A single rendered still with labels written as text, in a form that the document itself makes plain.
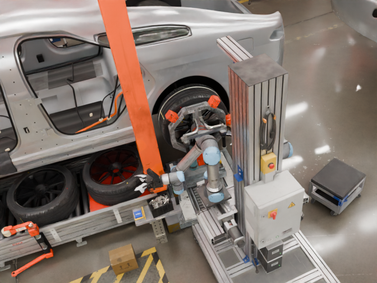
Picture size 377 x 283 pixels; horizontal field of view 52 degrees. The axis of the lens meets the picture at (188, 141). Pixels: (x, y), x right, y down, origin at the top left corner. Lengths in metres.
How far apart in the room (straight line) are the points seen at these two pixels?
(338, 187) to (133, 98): 2.09
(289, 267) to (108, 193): 1.75
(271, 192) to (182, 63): 1.45
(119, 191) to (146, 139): 0.81
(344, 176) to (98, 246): 2.48
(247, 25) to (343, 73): 2.70
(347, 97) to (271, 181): 3.03
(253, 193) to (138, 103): 1.07
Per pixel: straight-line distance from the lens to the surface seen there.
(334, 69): 6.07
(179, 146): 3.71
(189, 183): 4.14
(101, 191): 3.84
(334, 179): 3.97
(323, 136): 4.90
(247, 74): 2.22
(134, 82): 2.84
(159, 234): 3.80
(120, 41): 2.68
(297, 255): 3.58
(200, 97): 3.55
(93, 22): 3.37
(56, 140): 3.76
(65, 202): 3.94
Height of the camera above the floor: 3.25
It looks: 42 degrees down
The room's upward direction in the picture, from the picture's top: 9 degrees counter-clockwise
